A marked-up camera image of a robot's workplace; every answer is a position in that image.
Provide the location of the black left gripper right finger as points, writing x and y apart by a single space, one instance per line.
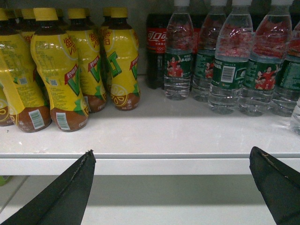
279 185

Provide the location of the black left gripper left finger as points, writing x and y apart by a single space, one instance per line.
64 201

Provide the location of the clear water bottle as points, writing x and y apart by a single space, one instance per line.
295 118

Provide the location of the far right water bottle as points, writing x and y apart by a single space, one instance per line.
287 89

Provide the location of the barcode-facing water bottle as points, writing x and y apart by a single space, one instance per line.
232 53

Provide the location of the front right water bottle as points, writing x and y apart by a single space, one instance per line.
268 52

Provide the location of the leftmost water bottle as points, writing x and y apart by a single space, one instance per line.
178 52

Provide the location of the far-left lemon tea bottle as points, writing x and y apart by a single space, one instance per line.
5 119

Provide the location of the right yellow lemon tea bottle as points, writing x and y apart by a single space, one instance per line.
121 46

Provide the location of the yellow lemon tea bottle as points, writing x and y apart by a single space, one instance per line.
88 48
27 106
56 58
121 46

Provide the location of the left yellow lemon tea bottle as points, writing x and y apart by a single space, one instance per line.
27 106

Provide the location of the middle yellow lemon tea bottle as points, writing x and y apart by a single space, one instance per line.
88 48

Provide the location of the front yellow lemon tea bottle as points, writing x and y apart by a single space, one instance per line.
56 58

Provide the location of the cola bottle red label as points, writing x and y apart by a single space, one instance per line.
155 49

